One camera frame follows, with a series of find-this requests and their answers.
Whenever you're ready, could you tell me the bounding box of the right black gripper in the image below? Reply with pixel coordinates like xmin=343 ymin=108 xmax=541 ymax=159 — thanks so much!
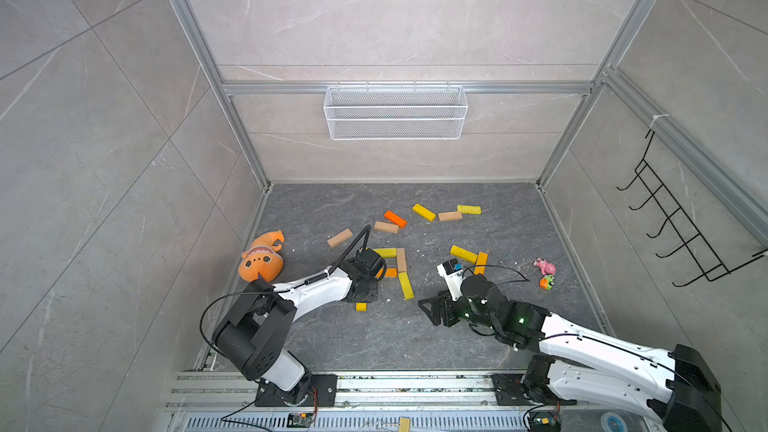
xmin=418 ymin=286 xmax=498 ymax=333

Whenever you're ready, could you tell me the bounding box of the yellow-green block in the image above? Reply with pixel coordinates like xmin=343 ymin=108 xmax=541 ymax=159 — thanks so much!
xmin=398 ymin=272 xmax=415 ymax=300
xmin=457 ymin=205 xmax=482 ymax=215

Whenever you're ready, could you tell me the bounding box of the tan block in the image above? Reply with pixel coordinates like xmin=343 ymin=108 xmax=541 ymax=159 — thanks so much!
xmin=374 ymin=221 xmax=400 ymax=234
xmin=396 ymin=248 xmax=408 ymax=273
xmin=327 ymin=228 xmax=353 ymax=248
xmin=438 ymin=211 xmax=463 ymax=222

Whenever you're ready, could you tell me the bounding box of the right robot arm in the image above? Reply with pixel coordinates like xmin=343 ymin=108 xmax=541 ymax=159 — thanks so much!
xmin=418 ymin=272 xmax=730 ymax=431

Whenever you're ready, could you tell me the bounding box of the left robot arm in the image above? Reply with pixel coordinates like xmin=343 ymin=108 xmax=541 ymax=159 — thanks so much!
xmin=199 ymin=225 xmax=386 ymax=405

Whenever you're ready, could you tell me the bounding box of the orange-yellow block right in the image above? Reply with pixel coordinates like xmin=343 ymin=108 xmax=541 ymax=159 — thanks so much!
xmin=474 ymin=252 xmax=488 ymax=275

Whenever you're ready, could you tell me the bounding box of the yellow block top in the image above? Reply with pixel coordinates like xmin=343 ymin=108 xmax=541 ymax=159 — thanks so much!
xmin=412 ymin=204 xmax=437 ymax=222

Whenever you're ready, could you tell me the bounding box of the tan block top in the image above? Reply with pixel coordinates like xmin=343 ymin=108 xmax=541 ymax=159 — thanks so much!
xmin=438 ymin=211 xmax=463 ymax=222

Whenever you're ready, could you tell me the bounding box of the orange plush toy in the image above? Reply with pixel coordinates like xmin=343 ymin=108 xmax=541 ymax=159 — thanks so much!
xmin=238 ymin=230 xmax=285 ymax=282

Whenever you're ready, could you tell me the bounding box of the small orange green toy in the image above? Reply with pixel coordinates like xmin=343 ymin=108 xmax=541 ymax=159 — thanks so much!
xmin=539 ymin=275 xmax=554 ymax=290

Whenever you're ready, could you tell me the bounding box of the pink pig toy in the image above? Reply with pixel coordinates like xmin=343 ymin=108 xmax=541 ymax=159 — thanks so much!
xmin=534 ymin=258 xmax=557 ymax=276

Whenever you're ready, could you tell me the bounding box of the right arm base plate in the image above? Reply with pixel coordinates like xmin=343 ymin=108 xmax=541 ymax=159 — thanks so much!
xmin=491 ymin=355 xmax=577 ymax=406

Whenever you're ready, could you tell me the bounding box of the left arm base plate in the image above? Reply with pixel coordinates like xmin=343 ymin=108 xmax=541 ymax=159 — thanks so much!
xmin=255 ymin=374 xmax=338 ymax=407

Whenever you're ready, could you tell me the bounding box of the white wire mesh basket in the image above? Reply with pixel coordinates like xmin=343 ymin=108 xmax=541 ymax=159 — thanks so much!
xmin=323 ymin=85 xmax=468 ymax=141

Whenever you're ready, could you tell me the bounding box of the aluminium rail frame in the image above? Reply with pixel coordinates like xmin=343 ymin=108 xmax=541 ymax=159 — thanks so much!
xmin=161 ymin=370 xmax=661 ymax=431

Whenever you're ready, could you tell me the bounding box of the black wire hook rack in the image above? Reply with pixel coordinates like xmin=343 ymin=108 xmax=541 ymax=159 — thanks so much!
xmin=616 ymin=131 xmax=767 ymax=289

